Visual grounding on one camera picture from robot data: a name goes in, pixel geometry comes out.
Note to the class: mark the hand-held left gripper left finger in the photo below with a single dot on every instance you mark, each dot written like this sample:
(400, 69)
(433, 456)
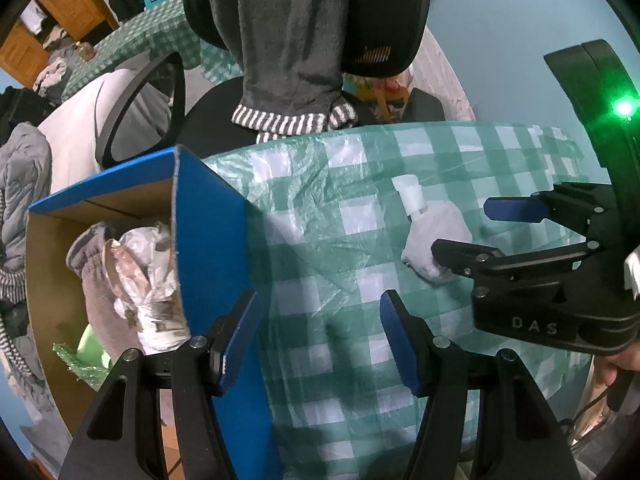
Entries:
(240, 347)

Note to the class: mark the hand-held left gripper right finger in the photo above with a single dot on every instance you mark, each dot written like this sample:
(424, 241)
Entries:
(397, 347)

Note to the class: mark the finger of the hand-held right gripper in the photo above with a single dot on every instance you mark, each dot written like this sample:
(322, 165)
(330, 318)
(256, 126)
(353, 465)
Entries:
(515, 209)
(480, 262)

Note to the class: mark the white sock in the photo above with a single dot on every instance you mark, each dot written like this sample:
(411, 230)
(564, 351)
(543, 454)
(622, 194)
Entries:
(435, 235)

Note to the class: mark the blue-rimmed cardboard box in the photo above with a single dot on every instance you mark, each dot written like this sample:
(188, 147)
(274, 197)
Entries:
(215, 240)

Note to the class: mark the clear plastic bag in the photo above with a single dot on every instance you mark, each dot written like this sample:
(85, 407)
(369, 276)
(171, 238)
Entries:
(150, 270)

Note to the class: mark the grey fluffy cloth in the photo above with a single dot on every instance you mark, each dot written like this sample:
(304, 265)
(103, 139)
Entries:
(100, 305)

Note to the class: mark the light green soft item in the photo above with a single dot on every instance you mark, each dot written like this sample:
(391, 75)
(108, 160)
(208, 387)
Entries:
(92, 350)

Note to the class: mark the person's right hand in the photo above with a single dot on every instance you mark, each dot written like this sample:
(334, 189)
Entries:
(607, 370)

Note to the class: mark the green checkered plastic tablecloth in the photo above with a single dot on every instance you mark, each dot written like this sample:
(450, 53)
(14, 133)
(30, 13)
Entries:
(325, 240)

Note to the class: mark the green tinsel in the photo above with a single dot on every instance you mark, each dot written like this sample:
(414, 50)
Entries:
(80, 370)

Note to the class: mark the colourful toy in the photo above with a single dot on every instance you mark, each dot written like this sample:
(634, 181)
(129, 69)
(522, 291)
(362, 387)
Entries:
(380, 95)

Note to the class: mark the grey striped garment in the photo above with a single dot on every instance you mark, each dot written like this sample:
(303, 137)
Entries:
(7, 300)

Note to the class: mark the black mesh office chair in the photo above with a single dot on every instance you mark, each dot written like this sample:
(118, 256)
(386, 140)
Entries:
(380, 10)

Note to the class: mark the grey quilted blanket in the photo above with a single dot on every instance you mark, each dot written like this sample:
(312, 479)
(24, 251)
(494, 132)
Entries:
(22, 180)

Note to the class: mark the dark grey garment on chair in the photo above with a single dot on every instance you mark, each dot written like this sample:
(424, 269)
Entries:
(280, 35)

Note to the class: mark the table with green checkered cloth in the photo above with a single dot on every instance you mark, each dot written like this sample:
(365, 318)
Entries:
(145, 35)

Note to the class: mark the black clothes pile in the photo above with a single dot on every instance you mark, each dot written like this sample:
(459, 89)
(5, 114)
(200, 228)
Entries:
(20, 105)

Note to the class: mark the pale crumpled clothes pile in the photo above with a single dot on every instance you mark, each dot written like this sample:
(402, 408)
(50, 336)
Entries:
(50, 75)

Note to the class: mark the small brown bottle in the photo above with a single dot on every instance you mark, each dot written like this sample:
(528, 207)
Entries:
(85, 50)

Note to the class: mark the wooden cabinet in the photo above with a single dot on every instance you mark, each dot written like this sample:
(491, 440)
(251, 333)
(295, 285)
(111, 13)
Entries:
(65, 0)

